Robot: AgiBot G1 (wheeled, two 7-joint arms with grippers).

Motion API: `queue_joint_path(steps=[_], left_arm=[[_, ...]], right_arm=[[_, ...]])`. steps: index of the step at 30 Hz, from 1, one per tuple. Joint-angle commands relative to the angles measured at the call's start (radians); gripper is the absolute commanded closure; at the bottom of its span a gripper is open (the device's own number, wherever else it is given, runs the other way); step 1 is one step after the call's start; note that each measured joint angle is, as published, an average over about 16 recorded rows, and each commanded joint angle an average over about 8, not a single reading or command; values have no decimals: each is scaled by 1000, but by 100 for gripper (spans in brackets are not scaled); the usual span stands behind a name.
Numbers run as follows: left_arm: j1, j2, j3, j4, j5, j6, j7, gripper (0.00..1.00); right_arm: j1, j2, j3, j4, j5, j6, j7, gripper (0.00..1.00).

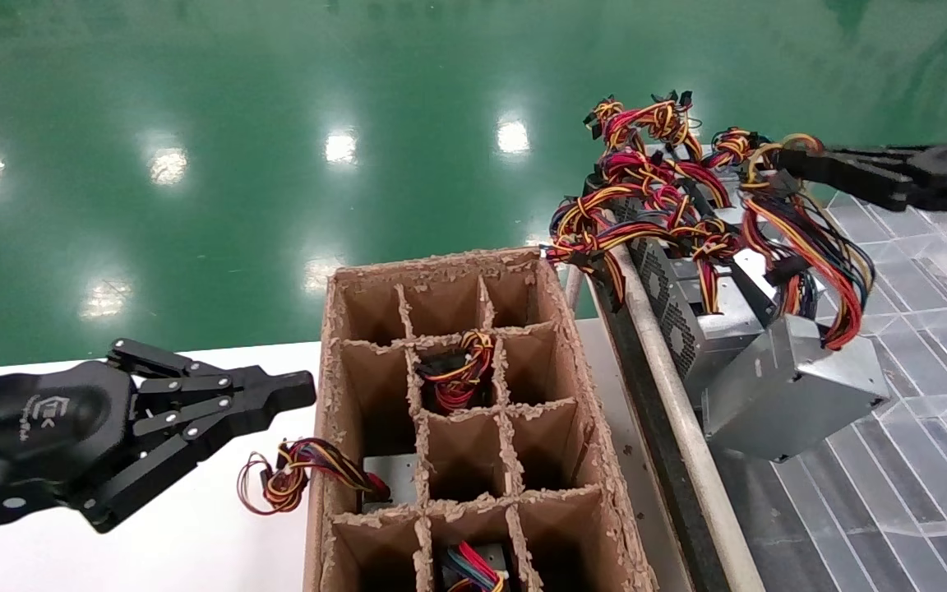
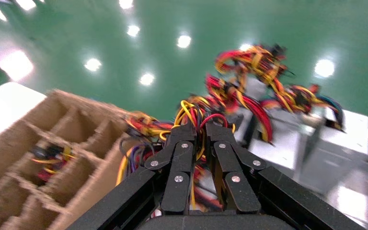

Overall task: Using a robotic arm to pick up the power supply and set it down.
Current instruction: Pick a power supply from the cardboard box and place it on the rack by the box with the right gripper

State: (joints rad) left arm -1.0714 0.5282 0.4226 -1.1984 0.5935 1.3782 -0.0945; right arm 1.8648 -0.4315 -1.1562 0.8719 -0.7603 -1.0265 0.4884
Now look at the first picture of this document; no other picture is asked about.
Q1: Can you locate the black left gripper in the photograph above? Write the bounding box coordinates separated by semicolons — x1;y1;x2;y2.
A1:
0;338;317;534

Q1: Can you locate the silver power supply with cables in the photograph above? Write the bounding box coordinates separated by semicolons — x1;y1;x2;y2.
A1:
701;134;893;464

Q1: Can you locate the brown cardboard divider box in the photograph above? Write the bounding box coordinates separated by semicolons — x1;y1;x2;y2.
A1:
303;247;660;592

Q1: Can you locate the black cart edge strip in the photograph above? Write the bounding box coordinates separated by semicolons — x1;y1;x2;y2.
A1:
587;271;739;592

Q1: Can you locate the clear plastic divider tray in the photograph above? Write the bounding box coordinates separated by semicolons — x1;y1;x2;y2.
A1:
712;187;947;592

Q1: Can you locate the power supply with looped cables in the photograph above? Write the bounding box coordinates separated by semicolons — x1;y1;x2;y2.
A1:
237;438;422;517

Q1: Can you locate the power supply with red-yellow cables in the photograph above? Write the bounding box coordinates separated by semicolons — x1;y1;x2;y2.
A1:
416;331;497;414

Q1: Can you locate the power supply with blue-red cables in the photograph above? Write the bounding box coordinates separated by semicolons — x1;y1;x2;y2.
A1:
439;540;513;592

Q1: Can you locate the white cart post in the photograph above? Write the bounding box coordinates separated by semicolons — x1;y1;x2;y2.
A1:
564;265;586;318

